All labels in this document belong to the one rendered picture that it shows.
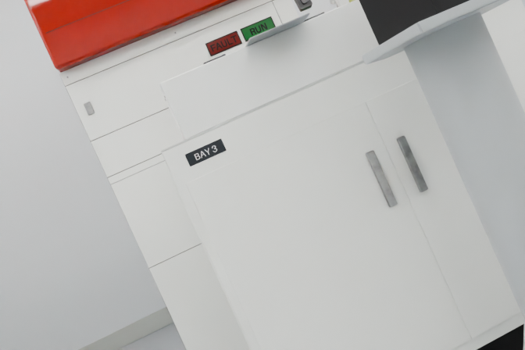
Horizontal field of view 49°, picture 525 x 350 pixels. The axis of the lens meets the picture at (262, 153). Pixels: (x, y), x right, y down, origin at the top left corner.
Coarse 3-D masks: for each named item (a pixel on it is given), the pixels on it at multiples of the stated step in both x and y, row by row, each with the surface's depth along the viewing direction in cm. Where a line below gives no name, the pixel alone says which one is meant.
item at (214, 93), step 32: (288, 32) 134; (320, 32) 135; (352, 32) 136; (224, 64) 132; (256, 64) 133; (288, 64) 134; (320, 64) 135; (352, 64) 136; (192, 96) 130; (224, 96) 131; (256, 96) 132; (192, 128) 130
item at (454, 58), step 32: (480, 0) 100; (416, 32) 97; (448, 32) 108; (480, 32) 109; (416, 64) 114; (448, 64) 109; (480, 64) 108; (448, 96) 111; (480, 96) 108; (512, 96) 110; (448, 128) 113; (480, 128) 109; (512, 128) 109; (480, 160) 110; (512, 160) 108; (480, 192) 113; (512, 192) 109; (512, 224) 110; (512, 256) 112; (512, 288) 117
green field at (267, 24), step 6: (270, 18) 197; (258, 24) 197; (264, 24) 197; (270, 24) 197; (246, 30) 196; (252, 30) 196; (258, 30) 196; (264, 30) 197; (246, 36) 196; (252, 36) 196
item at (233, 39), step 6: (228, 36) 195; (234, 36) 195; (216, 42) 194; (222, 42) 195; (228, 42) 195; (234, 42) 195; (240, 42) 195; (210, 48) 194; (216, 48) 194; (222, 48) 194
